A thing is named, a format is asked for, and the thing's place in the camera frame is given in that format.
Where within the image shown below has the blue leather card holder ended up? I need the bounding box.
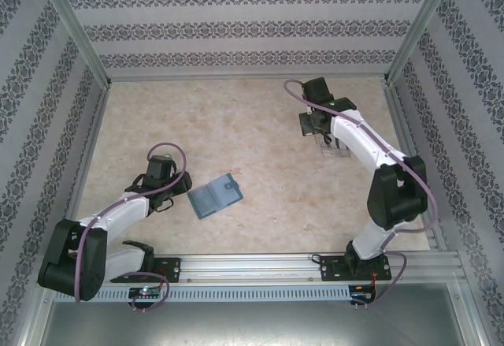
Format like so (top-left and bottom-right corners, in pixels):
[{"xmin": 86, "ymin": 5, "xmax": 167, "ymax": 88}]
[{"xmin": 186, "ymin": 172, "xmax": 246, "ymax": 220}]

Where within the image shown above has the clear acrylic card box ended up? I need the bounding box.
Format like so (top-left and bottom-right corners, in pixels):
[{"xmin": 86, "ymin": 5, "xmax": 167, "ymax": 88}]
[{"xmin": 319, "ymin": 135, "xmax": 352, "ymax": 159}]

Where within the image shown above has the circuit board with green light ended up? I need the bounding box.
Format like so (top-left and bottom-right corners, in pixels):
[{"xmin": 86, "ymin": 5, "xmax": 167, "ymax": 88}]
[{"xmin": 128, "ymin": 287, "xmax": 163, "ymax": 299}]

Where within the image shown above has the sheet metal tray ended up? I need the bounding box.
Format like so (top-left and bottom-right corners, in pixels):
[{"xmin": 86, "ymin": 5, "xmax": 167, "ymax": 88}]
[{"xmin": 21, "ymin": 277, "xmax": 487, "ymax": 346}]

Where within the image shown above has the small dark circuit board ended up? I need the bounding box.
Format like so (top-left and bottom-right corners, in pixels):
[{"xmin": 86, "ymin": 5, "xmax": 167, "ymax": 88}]
[{"xmin": 350, "ymin": 288, "xmax": 378, "ymax": 304}]

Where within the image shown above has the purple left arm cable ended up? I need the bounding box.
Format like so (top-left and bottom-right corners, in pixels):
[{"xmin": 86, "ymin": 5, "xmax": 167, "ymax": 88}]
[{"xmin": 73, "ymin": 142, "xmax": 188, "ymax": 314}]

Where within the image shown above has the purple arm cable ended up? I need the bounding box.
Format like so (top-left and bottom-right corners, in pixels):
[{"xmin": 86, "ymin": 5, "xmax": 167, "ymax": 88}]
[
  {"xmin": 73, "ymin": 142, "xmax": 188, "ymax": 314},
  {"xmin": 283, "ymin": 79, "xmax": 440, "ymax": 308}
]

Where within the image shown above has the aluminium side rail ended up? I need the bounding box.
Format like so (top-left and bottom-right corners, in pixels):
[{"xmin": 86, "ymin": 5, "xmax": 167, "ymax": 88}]
[
  {"xmin": 62, "ymin": 81, "xmax": 113, "ymax": 225},
  {"xmin": 384, "ymin": 81, "xmax": 449, "ymax": 252}
]

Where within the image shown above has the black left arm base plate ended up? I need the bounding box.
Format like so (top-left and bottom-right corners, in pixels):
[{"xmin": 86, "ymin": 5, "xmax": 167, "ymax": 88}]
[{"xmin": 112, "ymin": 257, "xmax": 183, "ymax": 285}]

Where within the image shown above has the long aluminium mounting rail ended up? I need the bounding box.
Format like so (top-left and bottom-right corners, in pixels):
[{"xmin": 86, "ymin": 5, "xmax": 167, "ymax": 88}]
[{"xmin": 37, "ymin": 253, "xmax": 462, "ymax": 284}]

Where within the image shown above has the aluminium frame post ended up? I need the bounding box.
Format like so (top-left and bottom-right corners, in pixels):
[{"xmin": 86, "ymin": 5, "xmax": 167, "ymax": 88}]
[
  {"xmin": 384, "ymin": 0, "xmax": 469, "ymax": 87},
  {"xmin": 37, "ymin": 0, "xmax": 111, "ymax": 87}
]

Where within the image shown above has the slotted grey cable duct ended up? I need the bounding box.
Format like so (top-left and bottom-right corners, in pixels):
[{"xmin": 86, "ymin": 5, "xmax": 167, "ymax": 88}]
[{"xmin": 53, "ymin": 285, "xmax": 352, "ymax": 303}]

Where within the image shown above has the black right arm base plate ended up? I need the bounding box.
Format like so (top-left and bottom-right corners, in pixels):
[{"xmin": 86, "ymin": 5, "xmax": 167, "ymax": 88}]
[{"xmin": 320, "ymin": 255, "xmax": 394, "ymax": 283}]

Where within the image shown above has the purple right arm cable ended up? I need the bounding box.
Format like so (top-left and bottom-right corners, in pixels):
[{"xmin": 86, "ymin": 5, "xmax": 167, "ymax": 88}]
[{"xmin": 283, "ymin": 79, "xmax": 440, "ymax": 308}]

